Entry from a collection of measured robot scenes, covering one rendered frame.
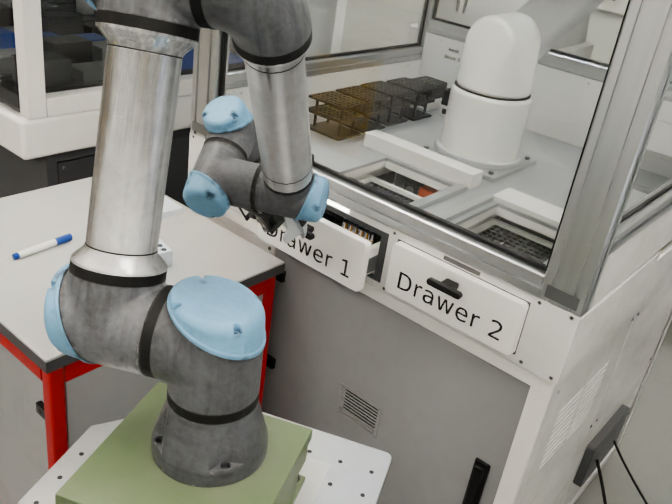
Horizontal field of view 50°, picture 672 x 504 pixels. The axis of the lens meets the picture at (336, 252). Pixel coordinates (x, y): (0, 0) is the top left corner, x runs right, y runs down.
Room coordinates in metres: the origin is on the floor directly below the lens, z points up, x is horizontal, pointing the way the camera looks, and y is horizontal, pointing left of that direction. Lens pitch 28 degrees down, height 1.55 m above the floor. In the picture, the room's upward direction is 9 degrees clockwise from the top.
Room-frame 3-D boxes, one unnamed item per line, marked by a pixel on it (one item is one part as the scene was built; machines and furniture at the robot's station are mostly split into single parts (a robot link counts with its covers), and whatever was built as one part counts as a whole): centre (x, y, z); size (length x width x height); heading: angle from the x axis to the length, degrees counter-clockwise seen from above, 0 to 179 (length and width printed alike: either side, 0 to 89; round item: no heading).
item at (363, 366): (1.73, -0.30, 0.40); 1.03 x 0.95 x 0.80; 53
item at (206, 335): (0.73, 0.14, 1.03); 0.13 x 0.12 x 0.14; 81
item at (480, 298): (1.19, -0.23, 0.87); 0.29 x 0.02 x 0.11; 53
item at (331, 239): (1.34, 0.06, 0.87); 0.29 x 0.02 x 0.11; 53
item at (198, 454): (0.72, 0.13, 0.91); 0.15 x 0.15 x 0.10
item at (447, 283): (1.17, -0.21, 0.91); 0.07 x 0.04 x 0.01; 53
